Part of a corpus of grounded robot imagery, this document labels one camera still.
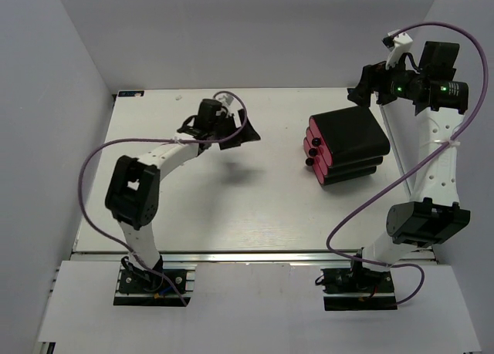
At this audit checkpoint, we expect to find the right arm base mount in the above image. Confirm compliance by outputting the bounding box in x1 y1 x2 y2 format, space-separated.
314 261 398 312

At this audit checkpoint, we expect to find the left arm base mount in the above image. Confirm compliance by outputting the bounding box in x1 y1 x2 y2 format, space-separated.
113 256 195 308

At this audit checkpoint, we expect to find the black drawer cabinet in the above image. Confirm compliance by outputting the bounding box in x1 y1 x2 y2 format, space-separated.
309 106 391 186

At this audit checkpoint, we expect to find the pink drawer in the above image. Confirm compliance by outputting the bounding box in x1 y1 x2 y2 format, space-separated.
303 127 329 177
303 138 328 185
309 117 333 167

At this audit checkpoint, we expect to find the purple cable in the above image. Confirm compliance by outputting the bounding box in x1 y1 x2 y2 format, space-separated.
326 21 488 305
79 90 248 307

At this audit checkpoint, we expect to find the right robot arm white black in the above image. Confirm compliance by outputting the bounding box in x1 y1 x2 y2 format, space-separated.
348 41 470 272

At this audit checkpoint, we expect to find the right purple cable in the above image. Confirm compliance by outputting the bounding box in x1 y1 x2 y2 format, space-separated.
326 21 488 305

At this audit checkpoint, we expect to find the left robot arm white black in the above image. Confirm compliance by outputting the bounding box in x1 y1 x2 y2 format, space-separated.
105 91 261 272

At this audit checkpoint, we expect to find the pink top drawer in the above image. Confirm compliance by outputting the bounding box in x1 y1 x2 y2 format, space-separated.
309 117 333 167

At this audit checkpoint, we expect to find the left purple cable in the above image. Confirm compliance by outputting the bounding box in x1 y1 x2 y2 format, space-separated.
79 90 248 307

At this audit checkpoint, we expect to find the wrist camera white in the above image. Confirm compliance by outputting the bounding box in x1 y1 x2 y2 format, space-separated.
382 30 413 69
216 93 235 115

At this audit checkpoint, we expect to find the pink bottom drawer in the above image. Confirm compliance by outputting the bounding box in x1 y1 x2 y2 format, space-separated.
303 138 328 185

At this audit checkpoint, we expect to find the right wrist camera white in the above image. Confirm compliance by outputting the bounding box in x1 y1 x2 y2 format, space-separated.
382 30 413 69

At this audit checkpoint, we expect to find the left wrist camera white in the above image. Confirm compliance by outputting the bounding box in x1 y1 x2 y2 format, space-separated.
216 93 235 115

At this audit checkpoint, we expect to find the aluminium table rail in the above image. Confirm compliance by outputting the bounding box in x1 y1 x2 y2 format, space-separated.
71 249 437 265

